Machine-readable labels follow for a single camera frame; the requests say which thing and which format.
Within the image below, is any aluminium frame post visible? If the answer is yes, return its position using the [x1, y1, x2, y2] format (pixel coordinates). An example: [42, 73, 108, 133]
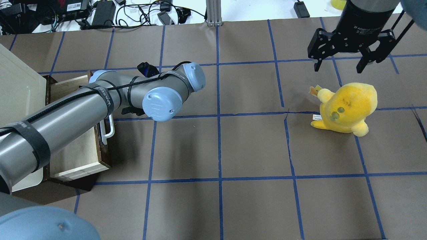
[206, 0, 223, 27]

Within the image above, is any yellow plush dinosaur toy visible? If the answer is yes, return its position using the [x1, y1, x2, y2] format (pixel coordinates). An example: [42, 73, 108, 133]
[309, 82, 378, 137]

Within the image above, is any white drawer handle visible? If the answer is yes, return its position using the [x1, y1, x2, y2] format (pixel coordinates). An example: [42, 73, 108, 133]
[98, 118, 115, 145]

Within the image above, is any black power adapter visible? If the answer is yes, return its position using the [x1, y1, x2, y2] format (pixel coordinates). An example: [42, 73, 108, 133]
[293, 0, 310, 18]

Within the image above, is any dark brown wooden drawer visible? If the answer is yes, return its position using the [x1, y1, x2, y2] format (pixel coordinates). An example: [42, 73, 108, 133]
[43, 70, 114, 192]

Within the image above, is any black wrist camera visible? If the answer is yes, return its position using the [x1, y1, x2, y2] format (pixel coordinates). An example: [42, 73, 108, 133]
[137, 62, 160, 78]

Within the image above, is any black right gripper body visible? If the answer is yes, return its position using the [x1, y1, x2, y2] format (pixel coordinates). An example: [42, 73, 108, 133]
[308, 0, 399, 62]

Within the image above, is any black power brick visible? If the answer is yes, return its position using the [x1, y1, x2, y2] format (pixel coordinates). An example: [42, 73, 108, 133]
[91, 0, 116, 27]

